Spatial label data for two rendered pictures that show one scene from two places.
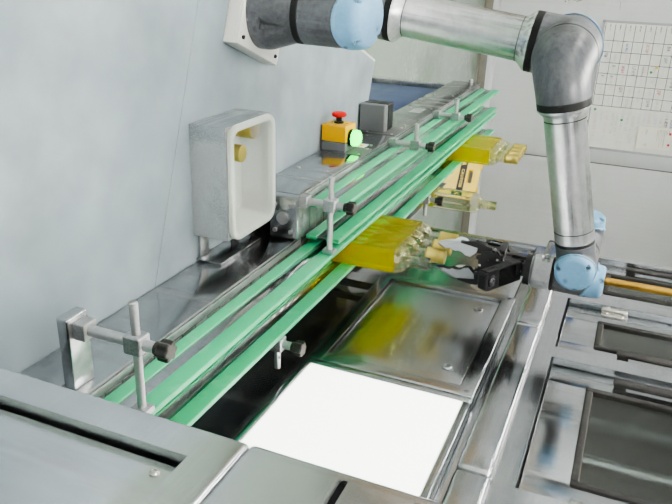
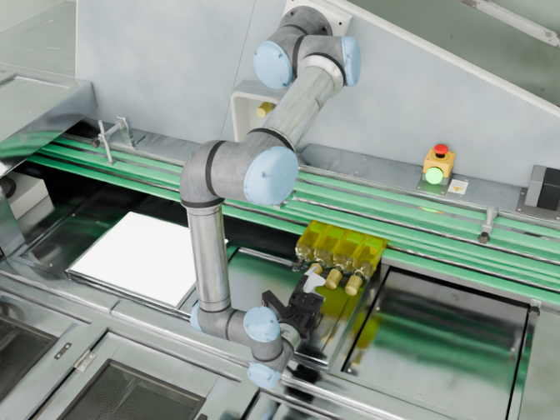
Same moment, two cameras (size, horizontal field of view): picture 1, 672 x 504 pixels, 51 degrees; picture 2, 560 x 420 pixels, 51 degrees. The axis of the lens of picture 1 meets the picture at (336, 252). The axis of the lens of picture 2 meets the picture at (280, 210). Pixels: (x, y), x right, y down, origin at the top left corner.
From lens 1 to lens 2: 2.15 m
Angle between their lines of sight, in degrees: 81
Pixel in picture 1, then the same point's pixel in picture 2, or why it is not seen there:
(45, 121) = (149, 44)
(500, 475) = (117, 321)
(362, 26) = (260, 71)
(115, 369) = (136, 149)
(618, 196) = not seen: outside the picture
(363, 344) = (251, 264)
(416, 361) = not seen: hidden behind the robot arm
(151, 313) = (186, 150)
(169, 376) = (136, 166)
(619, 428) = (156, 405)
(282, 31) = not seen: hidden behind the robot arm
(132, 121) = (199, 62)
